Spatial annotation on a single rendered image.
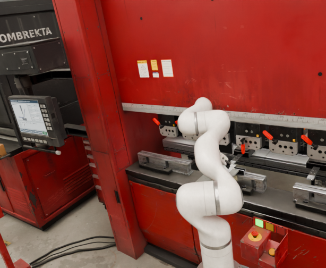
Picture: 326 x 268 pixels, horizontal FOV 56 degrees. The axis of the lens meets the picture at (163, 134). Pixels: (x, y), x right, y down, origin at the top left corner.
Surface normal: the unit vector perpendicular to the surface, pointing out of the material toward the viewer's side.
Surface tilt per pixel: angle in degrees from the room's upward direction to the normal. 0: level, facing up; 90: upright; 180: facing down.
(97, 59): 90
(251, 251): 90
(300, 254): 90
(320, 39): 90
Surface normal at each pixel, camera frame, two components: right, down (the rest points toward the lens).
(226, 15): -0.62, 0.37
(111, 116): 0.77, 0.11
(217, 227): 0.22, -0.72
